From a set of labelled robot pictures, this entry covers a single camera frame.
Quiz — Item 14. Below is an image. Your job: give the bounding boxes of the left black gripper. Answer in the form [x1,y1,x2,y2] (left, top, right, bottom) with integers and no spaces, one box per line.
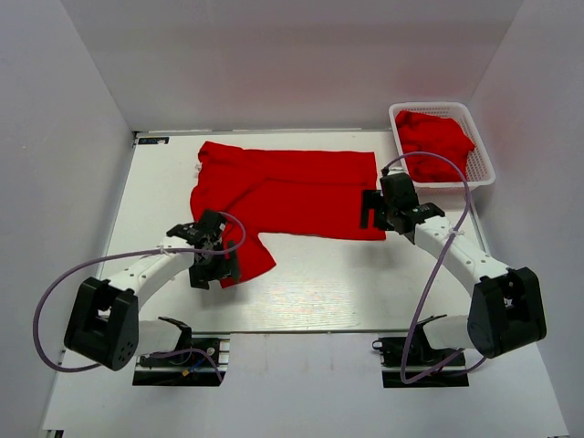
[189,239,240,289]

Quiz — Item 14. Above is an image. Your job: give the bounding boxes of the red t shirt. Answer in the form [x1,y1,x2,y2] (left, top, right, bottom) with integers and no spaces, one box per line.
[190,141,386,282]

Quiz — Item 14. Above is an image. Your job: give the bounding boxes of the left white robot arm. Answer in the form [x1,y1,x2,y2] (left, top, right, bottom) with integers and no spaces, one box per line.
[64,210,242,371]

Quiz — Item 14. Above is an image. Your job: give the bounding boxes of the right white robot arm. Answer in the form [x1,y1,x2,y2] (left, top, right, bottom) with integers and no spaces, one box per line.
[360,172,548,364]

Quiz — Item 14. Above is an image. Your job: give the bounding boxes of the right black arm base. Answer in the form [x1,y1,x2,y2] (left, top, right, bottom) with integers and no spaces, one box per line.
[371,337,469,389]

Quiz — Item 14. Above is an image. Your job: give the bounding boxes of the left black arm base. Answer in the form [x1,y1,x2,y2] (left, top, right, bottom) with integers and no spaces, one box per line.
[132,317,230,387]

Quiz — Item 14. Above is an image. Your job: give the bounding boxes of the red shirts in basket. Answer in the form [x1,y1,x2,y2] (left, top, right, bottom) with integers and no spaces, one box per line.
[395,110,475,183]

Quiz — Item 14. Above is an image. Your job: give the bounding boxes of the white plastic basket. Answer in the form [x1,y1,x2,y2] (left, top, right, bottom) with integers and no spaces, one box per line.
[389,101,495,193]

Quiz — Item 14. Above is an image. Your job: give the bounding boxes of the blue table label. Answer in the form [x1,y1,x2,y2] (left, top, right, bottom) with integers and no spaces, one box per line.
[138,137,170,145]

